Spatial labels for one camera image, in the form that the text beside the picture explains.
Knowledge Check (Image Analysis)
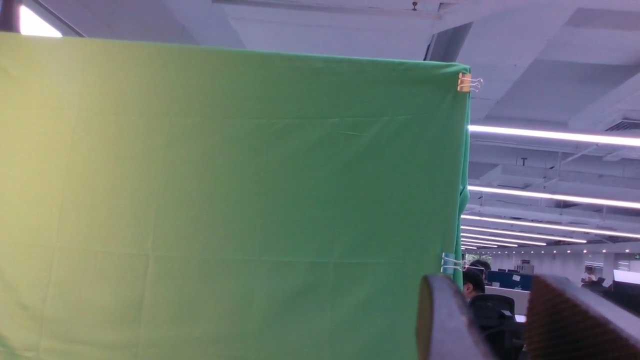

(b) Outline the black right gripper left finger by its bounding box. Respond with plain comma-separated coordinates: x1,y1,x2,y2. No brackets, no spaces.
416,275,495,360

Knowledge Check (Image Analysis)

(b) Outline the black office chair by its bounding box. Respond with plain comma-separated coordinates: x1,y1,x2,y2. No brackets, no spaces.
469,294,525,360

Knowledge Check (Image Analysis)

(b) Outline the ceiling light strip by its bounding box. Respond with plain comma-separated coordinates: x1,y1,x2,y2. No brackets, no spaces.
461,214,640,239
467,186,640,210
468,125,640,147

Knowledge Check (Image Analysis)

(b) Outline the green backdrop cloth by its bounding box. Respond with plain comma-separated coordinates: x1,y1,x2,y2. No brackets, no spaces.
0,32,471,360

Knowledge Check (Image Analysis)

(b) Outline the distant person white shirt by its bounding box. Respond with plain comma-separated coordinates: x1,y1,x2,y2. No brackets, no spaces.
581,266,598,284

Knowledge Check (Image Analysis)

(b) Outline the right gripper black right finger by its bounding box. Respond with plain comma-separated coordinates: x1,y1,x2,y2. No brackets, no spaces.
523,275,640,360

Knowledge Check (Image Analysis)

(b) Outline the gold binder clip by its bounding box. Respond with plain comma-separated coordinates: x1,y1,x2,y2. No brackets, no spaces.
457,72,483,92

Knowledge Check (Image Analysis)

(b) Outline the white monitor screen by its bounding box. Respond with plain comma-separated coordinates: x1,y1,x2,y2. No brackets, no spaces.
613,269,640,285

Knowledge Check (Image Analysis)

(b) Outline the silver binder clip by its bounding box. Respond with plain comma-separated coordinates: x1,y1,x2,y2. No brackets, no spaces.
440,252,466,275

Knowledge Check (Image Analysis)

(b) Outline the blue desk partition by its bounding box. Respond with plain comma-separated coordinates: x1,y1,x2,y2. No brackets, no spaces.
487,270,533,292

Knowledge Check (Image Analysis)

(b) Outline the seated person dark hair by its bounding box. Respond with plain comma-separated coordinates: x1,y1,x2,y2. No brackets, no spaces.
462,259,492,302

